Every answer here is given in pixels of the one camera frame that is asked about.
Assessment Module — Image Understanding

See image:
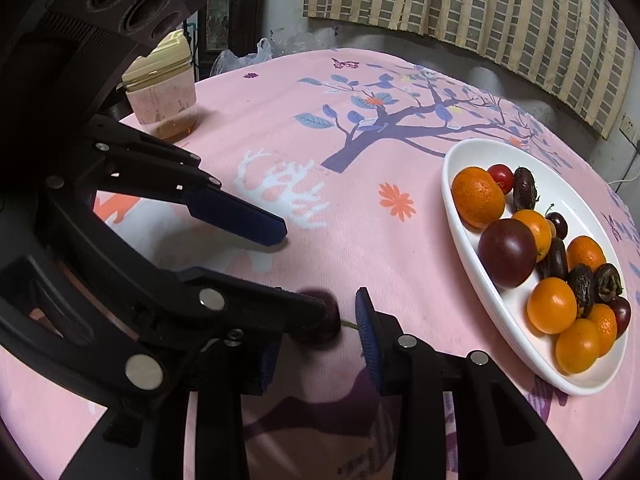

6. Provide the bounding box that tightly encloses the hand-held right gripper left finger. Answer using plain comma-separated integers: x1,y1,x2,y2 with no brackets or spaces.
45,114,289,248

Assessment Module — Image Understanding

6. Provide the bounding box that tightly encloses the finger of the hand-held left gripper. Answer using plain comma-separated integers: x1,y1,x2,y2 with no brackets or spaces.
60,341,283,480
0,255,343,407

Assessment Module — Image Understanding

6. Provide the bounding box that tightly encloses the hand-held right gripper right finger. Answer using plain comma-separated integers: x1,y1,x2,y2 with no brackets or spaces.
355,287,583,480

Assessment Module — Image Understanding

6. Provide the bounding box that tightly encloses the dark red cherry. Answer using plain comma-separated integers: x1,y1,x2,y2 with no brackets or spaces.
606,296,632,338
295,287,361,346
545,203,569,241

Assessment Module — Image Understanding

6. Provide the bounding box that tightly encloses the white oval plate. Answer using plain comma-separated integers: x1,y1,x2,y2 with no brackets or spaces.
441,138,630,397

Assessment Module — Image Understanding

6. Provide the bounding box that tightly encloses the purple passion fruit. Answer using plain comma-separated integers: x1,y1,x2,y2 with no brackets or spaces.
478,218,538,289

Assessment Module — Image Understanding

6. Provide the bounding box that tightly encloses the dark water chestnut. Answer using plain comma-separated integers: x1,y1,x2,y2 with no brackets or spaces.
512,166,540,212
536,237,568,281
567,265,596,318
593,262,624,303

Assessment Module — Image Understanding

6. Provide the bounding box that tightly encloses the yellowish kumquat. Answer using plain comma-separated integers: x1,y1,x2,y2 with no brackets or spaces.
555,318,601,375

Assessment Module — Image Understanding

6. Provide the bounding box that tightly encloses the red cherry tomato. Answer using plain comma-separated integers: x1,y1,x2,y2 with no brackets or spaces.
487,163,516,195

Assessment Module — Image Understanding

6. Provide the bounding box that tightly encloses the orange kumquat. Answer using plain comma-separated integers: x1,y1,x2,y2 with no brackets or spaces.
526,277,578,335
511,209,553,262
586,303,618,357
566,235,607,271

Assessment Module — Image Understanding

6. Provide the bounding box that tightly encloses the pink printed tablecloth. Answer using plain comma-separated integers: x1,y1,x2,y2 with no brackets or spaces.
0,47,640,480

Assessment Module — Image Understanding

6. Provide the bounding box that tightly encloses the jar with cream lid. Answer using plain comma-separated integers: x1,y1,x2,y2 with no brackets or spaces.
121,30,199,142

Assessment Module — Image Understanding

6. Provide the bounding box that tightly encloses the clear plastic bag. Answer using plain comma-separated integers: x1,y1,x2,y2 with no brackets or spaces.
210,37,273,78

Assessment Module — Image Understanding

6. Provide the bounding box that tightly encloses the dark wooden cabinet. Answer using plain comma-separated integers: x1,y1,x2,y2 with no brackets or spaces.
197,0,266,81

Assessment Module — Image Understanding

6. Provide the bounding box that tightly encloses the large orange tangerine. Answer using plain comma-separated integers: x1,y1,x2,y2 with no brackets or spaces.
451,166,506,230

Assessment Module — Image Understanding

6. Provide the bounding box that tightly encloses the checked curtain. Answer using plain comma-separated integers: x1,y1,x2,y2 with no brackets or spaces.
302,0,636,141

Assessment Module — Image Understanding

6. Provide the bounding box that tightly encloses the white power cable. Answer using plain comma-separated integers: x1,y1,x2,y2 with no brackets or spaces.
612,145,640,193

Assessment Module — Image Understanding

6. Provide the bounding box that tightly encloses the white wall socket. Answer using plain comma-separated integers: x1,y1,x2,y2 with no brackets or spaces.
619,112,640,146

